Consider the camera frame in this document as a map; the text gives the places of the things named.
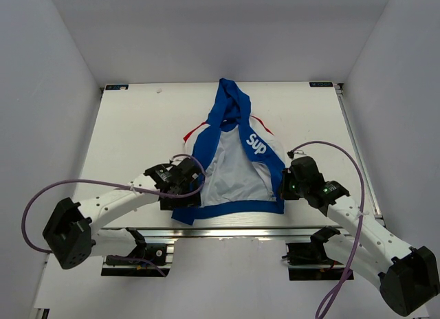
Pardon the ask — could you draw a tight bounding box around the aluminium table right rail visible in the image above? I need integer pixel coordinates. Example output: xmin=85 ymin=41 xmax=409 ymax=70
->
xmin=333 ymin=83 xmax=384 ymax=221

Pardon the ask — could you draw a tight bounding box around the aluminium table front rail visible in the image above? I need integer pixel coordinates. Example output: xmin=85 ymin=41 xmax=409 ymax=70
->
xmin=99 ymin=226 xmax=331 ymax=238

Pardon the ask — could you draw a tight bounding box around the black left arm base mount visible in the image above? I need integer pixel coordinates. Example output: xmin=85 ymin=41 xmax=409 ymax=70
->
xmin=91 ymin=228 xmax=174 ymax=277

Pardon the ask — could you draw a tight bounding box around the aluminium table rail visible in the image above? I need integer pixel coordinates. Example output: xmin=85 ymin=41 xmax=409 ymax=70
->
xmin=99 ymin=226 xmax=331 ymax=238
xmin=333 ymin=83 xmax=384 ymax=221

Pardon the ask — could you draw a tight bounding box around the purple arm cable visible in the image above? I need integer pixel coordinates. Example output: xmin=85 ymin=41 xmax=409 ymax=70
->
xmin=22 ymin=153 xmax=207 ymax=278
xmin=287 ymin=140 xmax=366 ymax=319

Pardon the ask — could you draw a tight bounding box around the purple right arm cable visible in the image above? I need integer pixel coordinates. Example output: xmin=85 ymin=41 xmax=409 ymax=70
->
xmin=287 ymin=140 xmax=366 ymax=319

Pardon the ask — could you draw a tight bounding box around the blue corner label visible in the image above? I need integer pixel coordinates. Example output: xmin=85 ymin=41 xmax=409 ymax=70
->
xmin=104 ymin=84 xmax=129 ymax=91
xmin=309 ymin=81 xmax=333 ymax=87

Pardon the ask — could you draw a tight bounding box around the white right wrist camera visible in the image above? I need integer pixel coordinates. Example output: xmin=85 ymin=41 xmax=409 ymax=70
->
xmin=287 ymin=149 xmax=306 ymax=160

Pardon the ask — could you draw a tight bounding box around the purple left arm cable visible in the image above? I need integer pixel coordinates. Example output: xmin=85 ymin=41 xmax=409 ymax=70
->
xmin=22 ymin=153 xmax=207 ymax=278

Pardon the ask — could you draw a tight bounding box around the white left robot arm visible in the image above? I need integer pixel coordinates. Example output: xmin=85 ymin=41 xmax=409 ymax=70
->
xmin=43 ymin=155 xmax=205 ymax=270

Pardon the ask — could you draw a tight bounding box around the blue white red jacket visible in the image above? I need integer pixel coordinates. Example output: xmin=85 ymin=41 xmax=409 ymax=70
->
xmin=172 ymin=78 xmax=285 ymax=225

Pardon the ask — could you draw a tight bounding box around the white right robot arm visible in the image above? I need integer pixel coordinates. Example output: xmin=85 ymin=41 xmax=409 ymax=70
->
xmin=281 ymin=156 xmax=439 ymax=316

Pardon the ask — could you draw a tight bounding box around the blue right corner label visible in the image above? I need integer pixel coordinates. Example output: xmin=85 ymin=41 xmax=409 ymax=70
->
xmin=309 ymin=81 xmax=333 ymax=87

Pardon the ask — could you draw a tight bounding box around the blue left corner label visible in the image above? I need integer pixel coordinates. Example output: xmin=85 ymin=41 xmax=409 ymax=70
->
xmin=104 ymin=84 xmax=129 ymax=91

